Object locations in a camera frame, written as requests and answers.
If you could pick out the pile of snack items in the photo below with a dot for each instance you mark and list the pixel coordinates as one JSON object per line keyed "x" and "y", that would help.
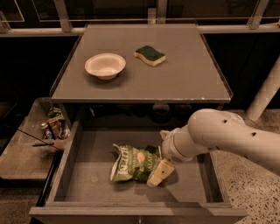
{"x": 55, "y": 126}

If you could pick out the black stick tool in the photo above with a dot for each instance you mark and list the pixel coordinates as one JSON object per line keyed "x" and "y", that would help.
{"x": 41, "y": 142}

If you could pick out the green yellow sponge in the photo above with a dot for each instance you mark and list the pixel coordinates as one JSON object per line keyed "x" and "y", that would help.
{"x": 149, "y": 55}

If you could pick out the green jalapeno chip bag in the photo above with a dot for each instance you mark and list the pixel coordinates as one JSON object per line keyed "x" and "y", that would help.
{"x": 133, "y": 163}

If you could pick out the grey cabinet counter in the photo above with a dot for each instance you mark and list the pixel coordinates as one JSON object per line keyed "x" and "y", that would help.
{"x": 188, "y": 75}

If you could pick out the clear plastic bin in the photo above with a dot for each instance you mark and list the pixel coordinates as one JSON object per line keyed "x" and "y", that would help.
{"x": 20, "y": 160}

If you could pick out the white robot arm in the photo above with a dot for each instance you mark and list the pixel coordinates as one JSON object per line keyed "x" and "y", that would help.
{"x": 210, "y": 130}

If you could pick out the metal window railing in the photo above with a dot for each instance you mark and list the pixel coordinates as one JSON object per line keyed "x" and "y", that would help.
{"x": 29, "y": 18}

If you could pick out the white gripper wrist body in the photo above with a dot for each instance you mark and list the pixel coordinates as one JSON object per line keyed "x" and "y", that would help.
{"x": 170, "y": 148}

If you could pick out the white paper bowl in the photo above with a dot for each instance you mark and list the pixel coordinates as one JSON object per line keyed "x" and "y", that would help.
{"x": 105, "y": 66}

